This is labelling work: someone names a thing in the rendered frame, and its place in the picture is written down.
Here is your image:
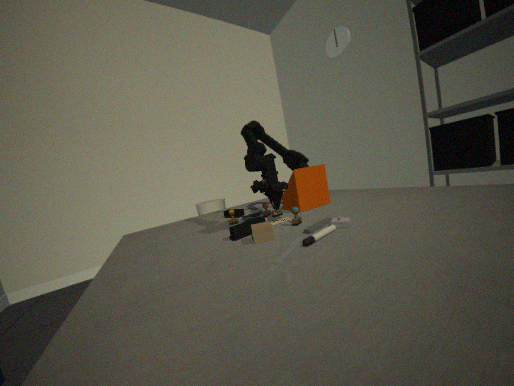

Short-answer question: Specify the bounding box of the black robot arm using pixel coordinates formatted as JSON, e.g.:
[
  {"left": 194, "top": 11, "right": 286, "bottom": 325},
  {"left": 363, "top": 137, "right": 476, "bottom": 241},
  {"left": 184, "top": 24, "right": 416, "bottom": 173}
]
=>
[{"left": 241, "top": 121, "right": 310, "bottom": 194}]

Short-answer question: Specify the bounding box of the beige cylinder with black cap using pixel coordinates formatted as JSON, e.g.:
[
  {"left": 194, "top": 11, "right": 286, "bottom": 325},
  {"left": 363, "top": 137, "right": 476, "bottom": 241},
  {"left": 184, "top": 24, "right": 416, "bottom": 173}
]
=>
[{"left": 303, "top": 225, "right": 336, "bottom": 247}]

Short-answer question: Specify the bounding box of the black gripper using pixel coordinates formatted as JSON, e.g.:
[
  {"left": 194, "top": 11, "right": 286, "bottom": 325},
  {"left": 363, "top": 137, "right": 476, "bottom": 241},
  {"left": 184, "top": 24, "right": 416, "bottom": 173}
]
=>
[{"left": 260, "top": 169, "right": 288, "bottom": 210}]

